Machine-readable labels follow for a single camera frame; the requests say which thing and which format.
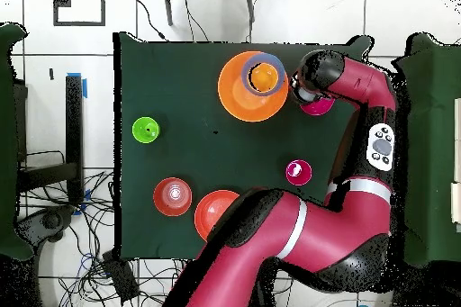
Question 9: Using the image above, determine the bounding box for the small red-orange bowl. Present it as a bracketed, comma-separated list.
[152, 176, 194, 218]

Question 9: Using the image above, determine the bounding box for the black cable with plug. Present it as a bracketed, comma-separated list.
[130, 0, 168, 41]

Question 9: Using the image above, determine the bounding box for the black square frame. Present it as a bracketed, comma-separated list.
[52, 0, 106, 27]

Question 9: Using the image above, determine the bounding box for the large orange bowl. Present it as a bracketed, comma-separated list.
[217, 50, 289, 122]

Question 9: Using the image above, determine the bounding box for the pink-red bowl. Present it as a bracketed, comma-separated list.
[300, 96, 336, 116]

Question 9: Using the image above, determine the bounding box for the pink-red cup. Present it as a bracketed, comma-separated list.
[285, 158, 313, 186]

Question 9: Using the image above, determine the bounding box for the neighbouring green cloth table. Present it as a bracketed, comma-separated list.
[0, 22, 35, 261]
[392, 32, 461, 266]

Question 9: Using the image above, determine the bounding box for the light blue bowl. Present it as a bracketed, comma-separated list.
[240, 52, 287, 97]

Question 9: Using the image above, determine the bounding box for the black metal frame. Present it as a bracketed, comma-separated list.
[15, 74, 85, 205]

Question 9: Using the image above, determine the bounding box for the large red-orange bowl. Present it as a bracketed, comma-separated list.
[194, 189, 240, 242]

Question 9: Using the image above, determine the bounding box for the dark green tablecloth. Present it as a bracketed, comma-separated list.
[113, 31, 374, 262]

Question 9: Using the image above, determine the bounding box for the green cup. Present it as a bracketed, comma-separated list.
[131, 116, 161, 144]

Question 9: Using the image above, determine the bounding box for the dark grey pedestal base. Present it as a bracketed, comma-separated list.
[15, 205, 77, 245]

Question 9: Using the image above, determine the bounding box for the black power strip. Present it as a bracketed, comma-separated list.
[101, 249, 140, 302]

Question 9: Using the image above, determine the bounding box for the white panel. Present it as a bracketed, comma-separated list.
[449, 97, 461, 225]

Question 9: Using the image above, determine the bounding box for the orange cup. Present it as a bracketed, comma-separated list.
[248, 62, 280, 93]

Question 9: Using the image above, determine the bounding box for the camera tripod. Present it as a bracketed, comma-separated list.
[160, 0, 261, 27]

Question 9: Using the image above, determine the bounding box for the blue tape piece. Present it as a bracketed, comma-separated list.
[66, 71, 88, 99]

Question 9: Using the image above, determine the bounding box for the tangle of cables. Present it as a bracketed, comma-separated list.
[17, 169, 197, 307]

